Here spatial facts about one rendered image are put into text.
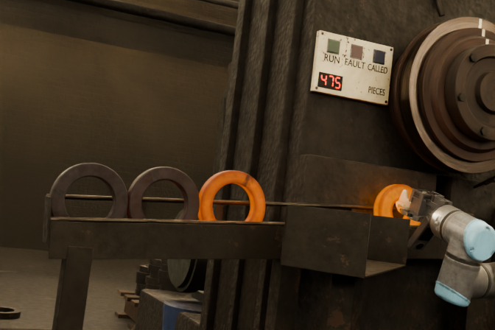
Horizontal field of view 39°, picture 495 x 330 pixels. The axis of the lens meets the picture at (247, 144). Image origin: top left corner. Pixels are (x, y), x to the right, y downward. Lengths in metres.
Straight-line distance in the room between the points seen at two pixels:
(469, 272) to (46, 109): 6.45
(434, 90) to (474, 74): 0.12
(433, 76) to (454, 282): 0.61
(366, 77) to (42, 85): 6.00
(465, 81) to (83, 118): 6.19
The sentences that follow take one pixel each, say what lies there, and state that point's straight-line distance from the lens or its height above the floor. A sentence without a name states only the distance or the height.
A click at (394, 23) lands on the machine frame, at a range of 2.27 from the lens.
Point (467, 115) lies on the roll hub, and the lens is 2.09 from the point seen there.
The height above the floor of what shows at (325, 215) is 0.70.
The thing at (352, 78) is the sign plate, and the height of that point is 1.12.
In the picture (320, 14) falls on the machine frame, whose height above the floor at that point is 1.29.
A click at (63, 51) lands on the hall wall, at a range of 7.96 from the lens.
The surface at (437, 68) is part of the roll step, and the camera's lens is 2.11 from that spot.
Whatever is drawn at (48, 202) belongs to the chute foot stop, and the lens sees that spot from 1.69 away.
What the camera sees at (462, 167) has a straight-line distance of 2.18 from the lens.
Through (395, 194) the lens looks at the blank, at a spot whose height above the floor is 0.79.
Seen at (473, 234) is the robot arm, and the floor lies 0.70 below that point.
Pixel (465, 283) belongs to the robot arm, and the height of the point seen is 0.58.
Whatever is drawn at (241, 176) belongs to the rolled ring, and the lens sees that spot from 1.83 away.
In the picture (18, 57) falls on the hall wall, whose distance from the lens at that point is 7.89.
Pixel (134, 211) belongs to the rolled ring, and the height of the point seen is 0.66.
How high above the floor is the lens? 0.70
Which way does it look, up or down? 5 degrees up
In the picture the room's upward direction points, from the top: 7 degrees clockwise
